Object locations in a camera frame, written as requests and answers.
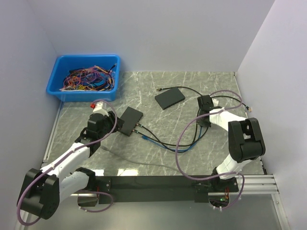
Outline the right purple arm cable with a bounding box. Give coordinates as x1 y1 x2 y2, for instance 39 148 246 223
175 90 245 211

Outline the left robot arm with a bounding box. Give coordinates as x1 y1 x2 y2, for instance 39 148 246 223
17 111 124 219

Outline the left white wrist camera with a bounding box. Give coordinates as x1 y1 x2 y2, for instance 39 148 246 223
90 101 108 115

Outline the aluminium frame rail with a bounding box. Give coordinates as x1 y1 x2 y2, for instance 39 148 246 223
14 103 288 230

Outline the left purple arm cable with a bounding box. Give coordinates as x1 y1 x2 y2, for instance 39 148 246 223
16 99 118 226

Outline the grey ethernet cable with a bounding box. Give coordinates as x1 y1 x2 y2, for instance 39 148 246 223
99 146 183 173

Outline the tangled coloured wires bundle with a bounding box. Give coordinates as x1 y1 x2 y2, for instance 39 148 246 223
59 63 118 92

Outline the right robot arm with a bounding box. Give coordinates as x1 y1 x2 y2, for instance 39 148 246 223
196 95 266 192

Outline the black network switch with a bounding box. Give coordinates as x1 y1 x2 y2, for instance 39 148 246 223
120 106 143 137
154 87 185 110

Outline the blue plastic bin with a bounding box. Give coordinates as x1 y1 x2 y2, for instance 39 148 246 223
46 55 120 102

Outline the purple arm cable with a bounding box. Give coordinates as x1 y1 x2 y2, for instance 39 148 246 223
175 90 245 211
16 99 118 226

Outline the black base crossbar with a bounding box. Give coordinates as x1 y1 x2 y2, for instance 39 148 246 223
96 175 239 203

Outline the blue ethernet cable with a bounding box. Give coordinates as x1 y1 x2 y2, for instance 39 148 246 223
141 124 204 154

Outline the black ethernet cable long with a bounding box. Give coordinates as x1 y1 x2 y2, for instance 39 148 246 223
136 86 252 148

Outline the black cable gold plug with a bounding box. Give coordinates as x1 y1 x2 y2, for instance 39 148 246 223
133 124 209 153

